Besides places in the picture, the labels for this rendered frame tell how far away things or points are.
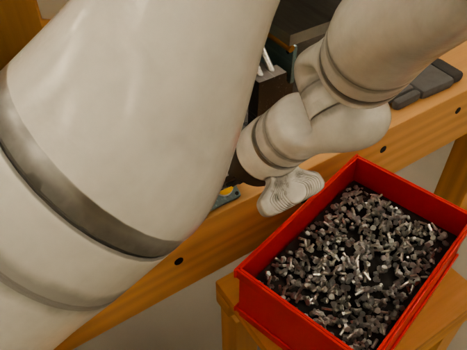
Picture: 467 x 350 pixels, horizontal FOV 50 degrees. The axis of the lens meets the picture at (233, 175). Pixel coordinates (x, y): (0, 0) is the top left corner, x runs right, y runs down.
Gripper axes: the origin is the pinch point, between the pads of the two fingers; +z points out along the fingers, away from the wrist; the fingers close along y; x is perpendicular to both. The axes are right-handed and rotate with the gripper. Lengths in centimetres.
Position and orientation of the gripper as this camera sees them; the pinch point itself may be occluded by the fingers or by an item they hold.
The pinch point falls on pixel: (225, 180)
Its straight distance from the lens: 73.8
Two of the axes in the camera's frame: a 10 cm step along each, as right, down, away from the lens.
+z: -3.5, 2.6, 9.0
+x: 4.5, 8.9, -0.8
